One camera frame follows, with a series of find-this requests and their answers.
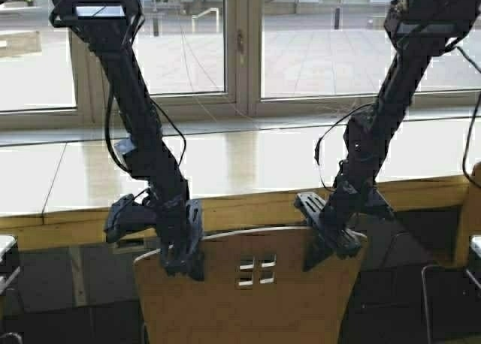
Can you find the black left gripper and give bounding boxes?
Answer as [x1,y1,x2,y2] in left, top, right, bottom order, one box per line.
[150,199,205,282]

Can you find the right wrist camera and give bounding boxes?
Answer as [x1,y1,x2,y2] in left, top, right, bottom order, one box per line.
[362,187,395,221]

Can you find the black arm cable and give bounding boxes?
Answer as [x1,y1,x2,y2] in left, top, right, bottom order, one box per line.
[313,102,373,191]
[104,92,187,174]

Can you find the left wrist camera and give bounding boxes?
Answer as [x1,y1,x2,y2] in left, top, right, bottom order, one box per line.
[103,194,156,243]

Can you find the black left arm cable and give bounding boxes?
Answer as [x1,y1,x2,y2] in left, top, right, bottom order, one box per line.
[104,92,187,174]

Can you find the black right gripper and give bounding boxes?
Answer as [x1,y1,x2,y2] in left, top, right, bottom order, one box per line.
[294,192,362,272]

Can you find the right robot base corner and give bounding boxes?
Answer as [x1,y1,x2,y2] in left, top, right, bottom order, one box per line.
[465,235,480,288]

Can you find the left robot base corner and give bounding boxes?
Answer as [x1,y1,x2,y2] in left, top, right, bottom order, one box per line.
[1,234,20,294]

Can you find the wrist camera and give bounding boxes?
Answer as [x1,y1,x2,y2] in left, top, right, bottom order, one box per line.
[103,194,156,243]
[362,187,395,221]

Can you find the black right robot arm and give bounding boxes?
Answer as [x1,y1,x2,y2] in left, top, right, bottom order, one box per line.
[294,0,480,271]

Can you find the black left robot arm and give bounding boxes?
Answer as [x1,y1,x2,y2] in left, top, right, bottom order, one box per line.
[50,0,204,281]

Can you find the wooden cutout chair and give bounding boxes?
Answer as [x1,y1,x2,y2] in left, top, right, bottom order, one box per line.
[133,226,365,343]
[420,161,481,344]

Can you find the long wooden window counter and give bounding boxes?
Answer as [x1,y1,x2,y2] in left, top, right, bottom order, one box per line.
[1,119,480,251]

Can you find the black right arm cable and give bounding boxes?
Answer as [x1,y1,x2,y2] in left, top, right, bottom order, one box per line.
[313,102,373,191]

